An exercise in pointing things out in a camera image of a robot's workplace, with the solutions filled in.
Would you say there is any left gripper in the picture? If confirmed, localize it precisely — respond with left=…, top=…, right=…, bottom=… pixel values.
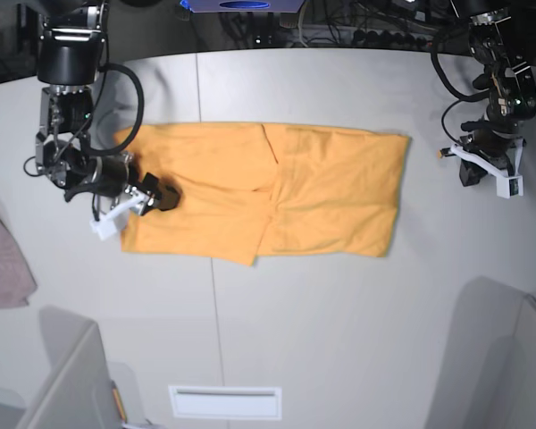
left=439, top=13, right=536, bottom=198

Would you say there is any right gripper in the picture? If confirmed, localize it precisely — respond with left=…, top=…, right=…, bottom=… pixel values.
left=34, top=86, right=181, bottom=240

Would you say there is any orange T-shirt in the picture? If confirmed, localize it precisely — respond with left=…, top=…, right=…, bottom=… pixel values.
left=121, top=122, right=410, bottom=265

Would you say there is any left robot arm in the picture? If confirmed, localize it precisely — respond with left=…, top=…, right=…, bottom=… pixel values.
left=431, top=1, right=536, bottom=198

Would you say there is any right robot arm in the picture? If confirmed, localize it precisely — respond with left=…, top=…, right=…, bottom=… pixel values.
left=34, top=1, right=180, bottom=240

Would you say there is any pink folded cloth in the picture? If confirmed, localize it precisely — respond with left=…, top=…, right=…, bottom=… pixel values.
left=0, top=220, right=38, bottom=309

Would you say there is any orange pencil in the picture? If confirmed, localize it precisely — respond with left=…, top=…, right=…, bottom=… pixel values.
left=112, top=387, right=128, bottom=423

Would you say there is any black power strip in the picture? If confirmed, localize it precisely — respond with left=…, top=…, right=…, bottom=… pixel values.
left=350, top=29, right=433, bottom=52

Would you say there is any grey partition panel left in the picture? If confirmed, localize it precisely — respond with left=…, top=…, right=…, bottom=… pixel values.
left=17, top=306, right=122, bottom=428

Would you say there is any grey partition panel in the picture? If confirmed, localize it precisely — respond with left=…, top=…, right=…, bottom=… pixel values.
left=425, top=277, right=536, bottom=428
left=17, top=306, right=122, bottom=428

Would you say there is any grey partition panel right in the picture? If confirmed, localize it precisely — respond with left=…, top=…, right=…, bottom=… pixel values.
left=425, top=277, right=536, bottom=428

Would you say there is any blue purple base device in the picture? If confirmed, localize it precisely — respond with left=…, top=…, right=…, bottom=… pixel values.
left=180, top=0, right=305, bottom=13

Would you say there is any white table cable slot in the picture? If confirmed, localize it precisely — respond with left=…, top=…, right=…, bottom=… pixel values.
left=169, top=386, right=283, bottom=421

